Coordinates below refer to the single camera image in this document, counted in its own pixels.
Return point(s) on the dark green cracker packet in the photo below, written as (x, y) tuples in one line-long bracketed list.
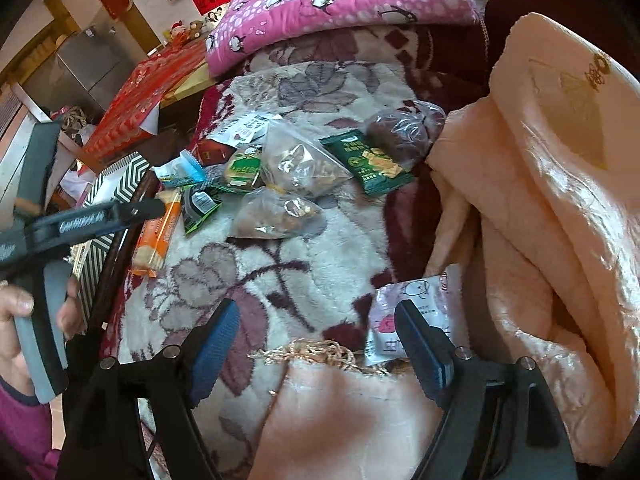
[(365, 165)]

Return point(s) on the silver refrigerator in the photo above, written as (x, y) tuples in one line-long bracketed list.
[(87, 65)]

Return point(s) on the small dark green snack packet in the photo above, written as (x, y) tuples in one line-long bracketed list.
[(197, 205)]

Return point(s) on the framed photo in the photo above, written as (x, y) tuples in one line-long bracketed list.
[(212, 16)]

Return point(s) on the person's left forearm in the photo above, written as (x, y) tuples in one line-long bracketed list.
[(25, 425)]

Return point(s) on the green cartoon cow pastry packet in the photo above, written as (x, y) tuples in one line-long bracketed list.
[(244, 167)]

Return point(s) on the large clear bag of nuts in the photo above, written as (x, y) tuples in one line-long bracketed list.
[(300, 165)]

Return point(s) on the small clear bag of nuts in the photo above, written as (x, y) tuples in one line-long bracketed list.
[(277, 215)]

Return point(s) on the red patterned tablecloth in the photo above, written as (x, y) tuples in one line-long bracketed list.
[(135, 100)]

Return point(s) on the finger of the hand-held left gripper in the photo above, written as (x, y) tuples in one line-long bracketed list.
[(140, 210)]

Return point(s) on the white labelled snack packet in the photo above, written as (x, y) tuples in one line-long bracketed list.
[(245, 127)]

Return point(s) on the red white plush toy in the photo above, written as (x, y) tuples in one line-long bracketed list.
[(177, 31)]

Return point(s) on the brown plush bear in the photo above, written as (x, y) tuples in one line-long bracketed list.
[(196, 27)]

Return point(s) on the person's left hand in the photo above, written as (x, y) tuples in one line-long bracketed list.
[(12, 305)]

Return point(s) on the peach fringed towel blanket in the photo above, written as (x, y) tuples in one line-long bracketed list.
[(550, 210)]

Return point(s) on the pink penguin print pillow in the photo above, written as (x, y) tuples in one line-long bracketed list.
[(325, 5)]

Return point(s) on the orange cracker packet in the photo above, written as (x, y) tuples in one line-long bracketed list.
[(156, 240)]

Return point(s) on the pink white snack packet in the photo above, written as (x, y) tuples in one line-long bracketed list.
[(385, 310)]

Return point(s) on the striped rim white tray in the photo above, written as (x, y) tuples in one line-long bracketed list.
[(125, 175)]

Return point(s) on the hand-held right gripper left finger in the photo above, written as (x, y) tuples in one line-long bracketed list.
[(216, 355)]

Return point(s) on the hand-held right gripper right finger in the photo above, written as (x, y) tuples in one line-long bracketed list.
[(425, 355)]

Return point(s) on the dark red snack packet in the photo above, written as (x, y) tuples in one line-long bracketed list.
[(214, 151)]

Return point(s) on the floral plush blanket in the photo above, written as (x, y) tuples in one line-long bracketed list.
[(300, 270)]

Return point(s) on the dark wooden side table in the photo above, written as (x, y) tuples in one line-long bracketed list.
[(192, 82)]

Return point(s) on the clear bag of dark pastries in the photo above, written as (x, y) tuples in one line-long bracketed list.
[(405, 130)]

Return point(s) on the light blue snack packet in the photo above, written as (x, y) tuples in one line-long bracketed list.
[(181, 170)]

